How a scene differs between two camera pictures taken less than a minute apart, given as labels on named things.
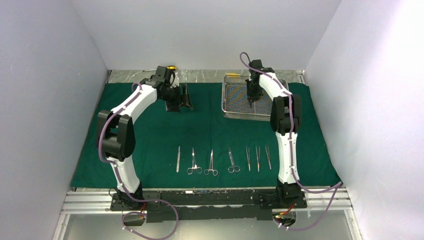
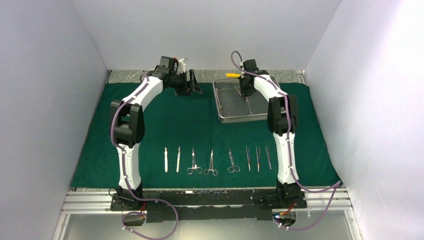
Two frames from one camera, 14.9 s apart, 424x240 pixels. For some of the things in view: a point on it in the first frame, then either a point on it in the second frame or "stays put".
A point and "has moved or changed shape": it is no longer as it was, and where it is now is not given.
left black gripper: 180,99 to 189,84
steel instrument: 178,159 stays put
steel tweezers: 258,158 stays put
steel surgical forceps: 207,171 stays put
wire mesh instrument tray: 236,104 has moved or changed shape
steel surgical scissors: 233,168 stays put
